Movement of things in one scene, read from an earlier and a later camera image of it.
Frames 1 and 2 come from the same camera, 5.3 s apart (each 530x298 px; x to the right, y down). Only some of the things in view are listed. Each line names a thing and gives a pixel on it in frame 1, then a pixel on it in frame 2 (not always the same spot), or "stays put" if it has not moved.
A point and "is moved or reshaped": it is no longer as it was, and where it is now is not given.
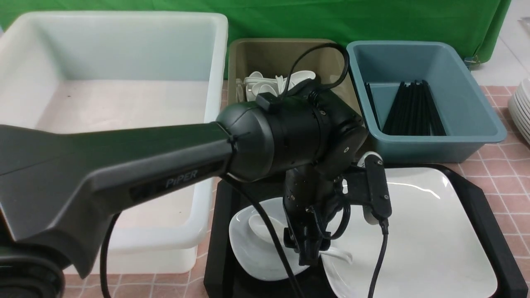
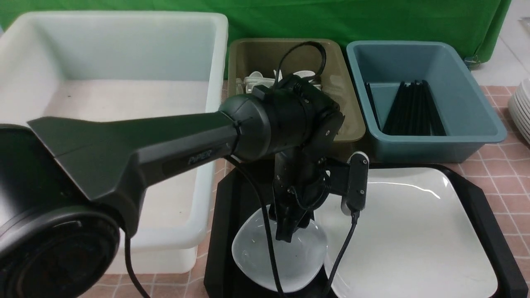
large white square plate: x=434 y=250 stays put
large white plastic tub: x=74 y=73 stays put
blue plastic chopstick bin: x=470 y=120 stays put
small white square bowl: x=252 y=246 is moved or reshaped
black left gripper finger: x=309 y=248 to x=286 y=227
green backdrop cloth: x=477 y=26 stays put
